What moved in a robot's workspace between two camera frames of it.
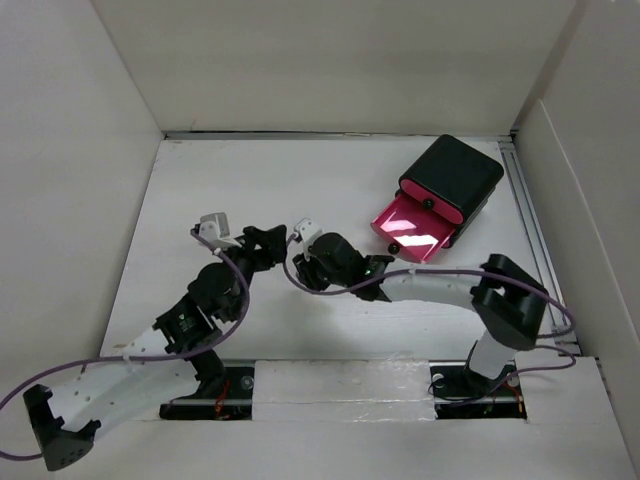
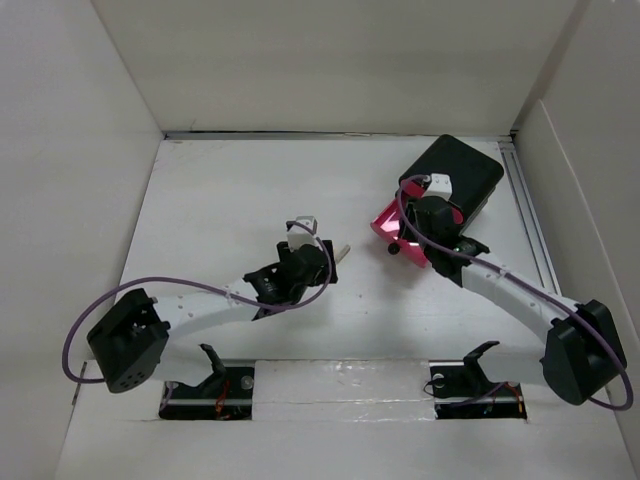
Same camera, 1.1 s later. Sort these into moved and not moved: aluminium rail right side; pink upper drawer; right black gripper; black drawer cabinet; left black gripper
Moved: right black gripper; left black gripper
Not moved: pink upper drawer; black drawer cabinet; aluminium rail right side
